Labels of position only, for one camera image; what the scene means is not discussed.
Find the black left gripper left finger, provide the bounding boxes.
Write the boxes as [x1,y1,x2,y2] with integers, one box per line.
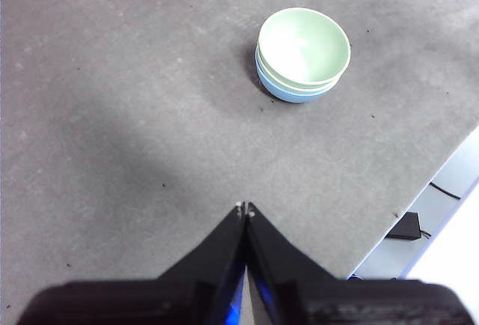
[14,201,247,325]

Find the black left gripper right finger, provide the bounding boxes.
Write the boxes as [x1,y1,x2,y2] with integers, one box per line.
[245,201,473,325]

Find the blue ribbed bowl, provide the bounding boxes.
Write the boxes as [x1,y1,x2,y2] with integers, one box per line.
[256,66,338,104]

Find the pale green bowl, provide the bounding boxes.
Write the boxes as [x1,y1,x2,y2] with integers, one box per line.
[255,46,344,93]
[257,7,352,86]

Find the black power adapter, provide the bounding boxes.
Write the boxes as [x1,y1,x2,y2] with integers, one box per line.
[387,211,422,242]

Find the thin black floor cable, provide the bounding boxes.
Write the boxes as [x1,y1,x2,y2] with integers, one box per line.
[428,181,462,201]

